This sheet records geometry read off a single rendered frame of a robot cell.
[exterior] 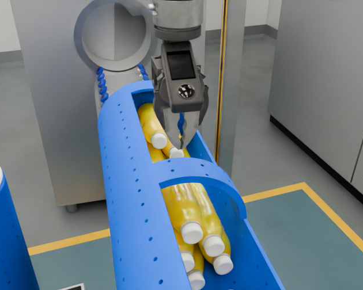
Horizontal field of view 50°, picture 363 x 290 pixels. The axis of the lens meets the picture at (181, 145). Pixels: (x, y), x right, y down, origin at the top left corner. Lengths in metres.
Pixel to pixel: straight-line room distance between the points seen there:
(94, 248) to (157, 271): 1.73
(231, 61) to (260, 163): 1.69
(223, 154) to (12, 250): 0.80
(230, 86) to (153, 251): 0.87
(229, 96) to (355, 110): 1.33
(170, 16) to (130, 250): 0.37
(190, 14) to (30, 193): 2.35
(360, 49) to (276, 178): 1.00
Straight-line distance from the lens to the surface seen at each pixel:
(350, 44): 2.59
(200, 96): 0.55
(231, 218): 0.91
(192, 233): 0.74
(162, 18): 0.58
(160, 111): 0.63
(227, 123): 1.46
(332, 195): 2.79
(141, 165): 0.79
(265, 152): 3.08
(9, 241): 1.22
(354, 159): 2.68
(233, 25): 1.31
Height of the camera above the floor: 1.68
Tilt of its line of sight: 33 degrees down
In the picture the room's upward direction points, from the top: straight up
